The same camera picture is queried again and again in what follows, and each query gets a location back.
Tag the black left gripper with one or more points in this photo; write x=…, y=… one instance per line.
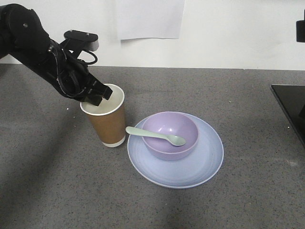
x=72, y=77

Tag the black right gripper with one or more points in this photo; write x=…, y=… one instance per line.
x=300, y=31

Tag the brown paper cup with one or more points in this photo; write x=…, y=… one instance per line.
x=108, y=118

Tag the mint green plastic spoon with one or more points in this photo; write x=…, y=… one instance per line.
x=172, y=139

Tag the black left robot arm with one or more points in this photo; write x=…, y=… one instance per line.
x=23, y=37

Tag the light blue plastic plate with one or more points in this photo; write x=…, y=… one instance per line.
x=198, y=167

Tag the black gas stove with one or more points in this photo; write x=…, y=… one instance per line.
x=291, y=98

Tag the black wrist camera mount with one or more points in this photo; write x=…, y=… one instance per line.
x=79, y=40

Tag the white paper sheet on wall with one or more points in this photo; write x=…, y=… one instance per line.
x=137, y=19

